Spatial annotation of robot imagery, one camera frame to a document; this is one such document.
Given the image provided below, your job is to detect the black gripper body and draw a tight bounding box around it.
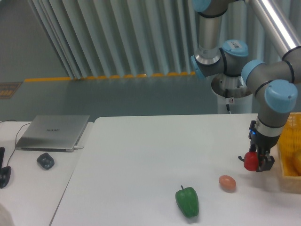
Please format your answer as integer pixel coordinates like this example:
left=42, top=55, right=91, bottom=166
left=252, top=131, right=280, bottom=152

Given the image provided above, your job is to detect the red bell pepper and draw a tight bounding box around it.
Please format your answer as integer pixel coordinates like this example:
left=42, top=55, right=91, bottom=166
left=238, top=152, right=259, bottom=171

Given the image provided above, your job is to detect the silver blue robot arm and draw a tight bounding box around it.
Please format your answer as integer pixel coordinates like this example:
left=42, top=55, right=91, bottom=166
left=191, top=0, right=301, bottom=172

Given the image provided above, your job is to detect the green bell pepper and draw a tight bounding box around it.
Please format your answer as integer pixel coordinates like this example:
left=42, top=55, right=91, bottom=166
left=175, top=186, right=199, bottom=218

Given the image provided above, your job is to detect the yellow woven basket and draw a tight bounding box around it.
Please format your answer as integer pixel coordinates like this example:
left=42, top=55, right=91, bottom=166
left=277, top=112, right=301, bottom=194

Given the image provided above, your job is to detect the yellow fruit in basket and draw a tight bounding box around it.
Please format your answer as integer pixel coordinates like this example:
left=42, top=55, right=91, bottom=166
left=292, top=150, right=301, bottom=176

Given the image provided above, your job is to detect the brown egg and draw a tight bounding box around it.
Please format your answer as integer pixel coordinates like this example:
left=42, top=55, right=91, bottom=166
left=219, top=175, right=237, bottom=191

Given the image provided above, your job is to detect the white usb plug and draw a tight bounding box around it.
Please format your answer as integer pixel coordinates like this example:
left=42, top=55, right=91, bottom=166
left=74, top=146, right=84, bottom=150

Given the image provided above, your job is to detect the white folding partition screen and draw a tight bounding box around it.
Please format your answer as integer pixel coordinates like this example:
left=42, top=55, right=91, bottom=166
left=27, top=0, right=301, bottom=80

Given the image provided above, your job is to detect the silver closed laptop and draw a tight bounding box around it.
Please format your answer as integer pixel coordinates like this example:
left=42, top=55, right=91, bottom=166
left=16, top=115, right=89, bottom=152

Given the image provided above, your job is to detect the black device on stand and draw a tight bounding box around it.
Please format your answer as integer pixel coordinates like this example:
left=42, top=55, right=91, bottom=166
left=0, top=147, right=11, bottom=189

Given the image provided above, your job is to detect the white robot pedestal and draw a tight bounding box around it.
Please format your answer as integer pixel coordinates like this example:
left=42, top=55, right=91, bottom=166
left=211, top=73, right=253, bottom=114

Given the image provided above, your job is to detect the thin black cable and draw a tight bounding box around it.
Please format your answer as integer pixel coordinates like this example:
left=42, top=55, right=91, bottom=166
left=0, top=120, right=33, bottom=167

